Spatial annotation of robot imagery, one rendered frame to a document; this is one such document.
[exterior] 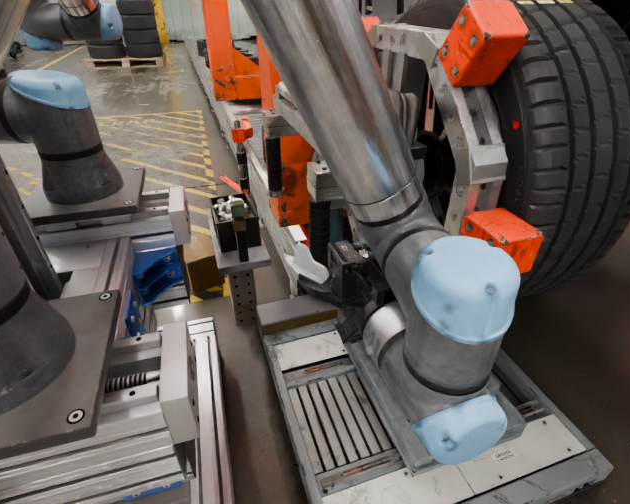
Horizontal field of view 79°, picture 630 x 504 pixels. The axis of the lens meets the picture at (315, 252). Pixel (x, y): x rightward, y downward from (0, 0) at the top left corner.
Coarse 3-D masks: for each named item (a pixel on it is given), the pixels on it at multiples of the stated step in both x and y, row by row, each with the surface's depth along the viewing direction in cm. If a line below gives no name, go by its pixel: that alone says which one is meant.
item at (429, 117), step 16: (432, 96) 80; (432, 112) 80; (496, 112) 61; (432, 128) 81; (432, 144) 89; (448, 144) 79; (432, 160) 90; (448, 160) 78; (432, 176) 91; (448, 176) 79; (432, 192) 90; (448, 192) 80; (432, 208) 111
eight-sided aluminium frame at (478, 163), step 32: (384, 32) 73; (416, 32) 63; (448, 32) 60; (448, 96) 59; (480, 96) 59; (448, 128) 60; (480, 128) 59; (480, 160) 56; (480, 192) 62; (352, 224) 106; (448, 224) 64
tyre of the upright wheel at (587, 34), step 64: (448, 0) 67; (512, 0) 61; (576, 0) 64; (512, 64) 56; (576, 64) 57; (512, 128) 58; (576, 128) 56; (512, 192) 61; (576, 192) 58; (576, 256) 68
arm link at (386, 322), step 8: (384, 304) 43; (392, 304) 42; (376, 312) 42; (384, 312) 41; (392, 312) 41; (400, 312) 41; (368, 320) 43; (376, 320) 41; (384, 320) 40; (392, 320) 40; (400, 320) 40; (368, 328) 42; (376, 328) 41; (384, 328) 40; (392, 328) 39; (400, 328) 39; (368, 336) 42; (376, 336) 40; (384, 336) 40; (392, 336) 39; (368, 344) 42; (376, 344) 40; (384, 344) 39; (368, 352) 41; (376, 352) 40; (376, 360) 40
